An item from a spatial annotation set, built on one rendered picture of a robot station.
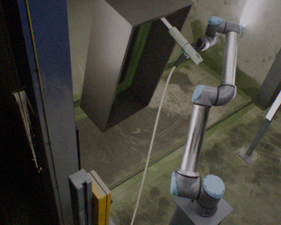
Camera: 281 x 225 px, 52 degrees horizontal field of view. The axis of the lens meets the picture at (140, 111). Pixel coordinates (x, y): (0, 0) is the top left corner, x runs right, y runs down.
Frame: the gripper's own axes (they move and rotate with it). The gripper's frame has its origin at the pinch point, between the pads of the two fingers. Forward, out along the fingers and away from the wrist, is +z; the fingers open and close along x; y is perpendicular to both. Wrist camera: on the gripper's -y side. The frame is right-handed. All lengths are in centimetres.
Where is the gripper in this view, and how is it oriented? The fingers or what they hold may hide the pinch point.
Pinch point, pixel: (185, 52)
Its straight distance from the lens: 203.6
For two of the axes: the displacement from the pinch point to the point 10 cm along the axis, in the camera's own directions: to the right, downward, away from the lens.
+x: -6.1, -7.8, 1.3
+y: -3.9, 4.4, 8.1
